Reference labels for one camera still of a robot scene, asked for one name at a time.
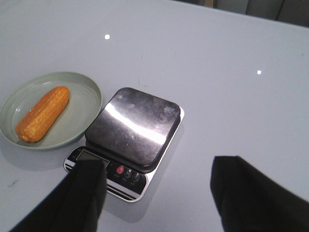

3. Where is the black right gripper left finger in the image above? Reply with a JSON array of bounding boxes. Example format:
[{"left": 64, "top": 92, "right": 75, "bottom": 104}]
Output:
[{"left": 12, "top": 160, "right": 107, "bottom": 232}]

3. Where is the digital kitchen scale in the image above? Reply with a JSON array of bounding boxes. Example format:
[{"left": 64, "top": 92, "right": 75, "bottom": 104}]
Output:
[{"left": 64, "top": 87, "right": 184, "bottom": 203}]

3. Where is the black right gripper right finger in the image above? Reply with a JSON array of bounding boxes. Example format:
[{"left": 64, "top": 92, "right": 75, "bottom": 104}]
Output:
[{"left": 210, "top": 156, "right": 309, "bottom": 232}]

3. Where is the orange corn cob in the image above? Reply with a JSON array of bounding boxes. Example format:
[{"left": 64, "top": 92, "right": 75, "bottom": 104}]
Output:
[{"left": 15, "top": 86, "right": 70, "bottom": 143}]

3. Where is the green plate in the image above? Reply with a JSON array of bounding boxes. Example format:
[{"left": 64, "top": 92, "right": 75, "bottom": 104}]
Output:
[{"left": 0, "top": 72, "right": 102, "bottom": 150}]

